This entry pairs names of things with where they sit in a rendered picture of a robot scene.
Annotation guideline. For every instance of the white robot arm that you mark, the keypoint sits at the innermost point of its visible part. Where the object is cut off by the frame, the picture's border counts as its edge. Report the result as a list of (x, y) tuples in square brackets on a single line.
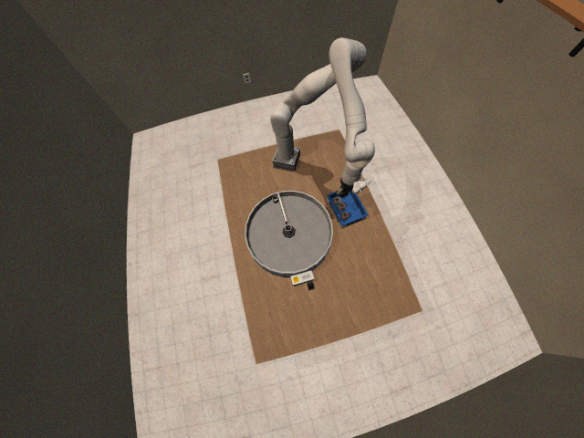
[(344, 54)]

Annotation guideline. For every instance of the blue open tray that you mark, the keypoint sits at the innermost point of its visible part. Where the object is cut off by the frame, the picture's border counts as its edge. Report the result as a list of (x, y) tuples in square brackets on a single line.
[(353, 206)]

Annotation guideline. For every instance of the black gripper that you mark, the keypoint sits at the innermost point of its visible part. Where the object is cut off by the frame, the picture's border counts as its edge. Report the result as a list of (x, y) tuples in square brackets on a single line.
[(344, 190)]

